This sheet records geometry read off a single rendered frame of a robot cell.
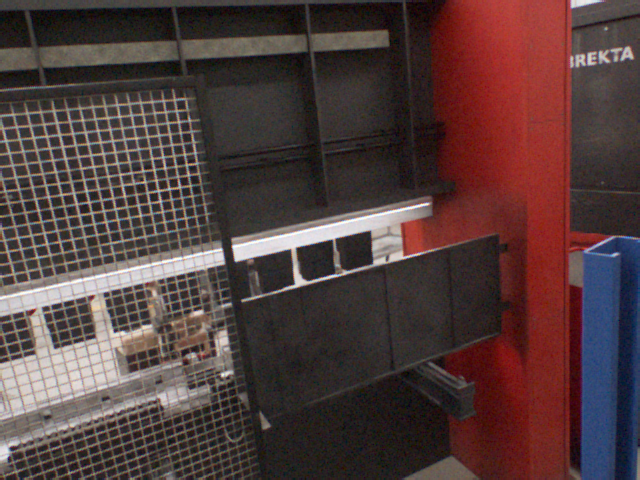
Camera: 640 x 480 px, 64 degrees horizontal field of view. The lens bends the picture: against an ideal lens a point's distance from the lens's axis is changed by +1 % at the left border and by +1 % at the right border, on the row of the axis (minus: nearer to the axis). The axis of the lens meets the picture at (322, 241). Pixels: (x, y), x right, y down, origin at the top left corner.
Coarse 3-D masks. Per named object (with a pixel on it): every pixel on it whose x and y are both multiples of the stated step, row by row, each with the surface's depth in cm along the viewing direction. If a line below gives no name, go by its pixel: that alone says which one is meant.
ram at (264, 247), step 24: (384, 216) 234; (408, 216) 240; (264, 240) 210; (288, 240) 215; (312, 240) 220; (168, 264) 195; (192, 264) 199; (216, 264) 203; (48, 288) 178; (96, 288) 185
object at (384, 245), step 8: (376, 240) 607; (384, 240) 603; (392, 240) 599; (400, 240) 595; (376, 248) 574; (384, 248) 570; (392, 248) 566; (400, 248) 552; (376, 256) 531; (384, 256) 539; (336, 264) 574; (336, 272) 580
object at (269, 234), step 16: (384, 208) 209; (400, 208) 212; (304, 224) 194; (320, 224) 197; (240, 240) 184; (256, 240) 187; (176, 256) 175; (96, 272) 165; (112, 272) 167; (0, 288) 155; (16, 288) 156; (32, 288) 158
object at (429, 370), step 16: (416, 368) 206; (432, 368) 203; (416, 384) 209; (432, 384) 198; (448, 384) 189; (464, 384) 187; (432, 400) 199; (448, 400) 191; (464, 400) 185; (464, 416) 186
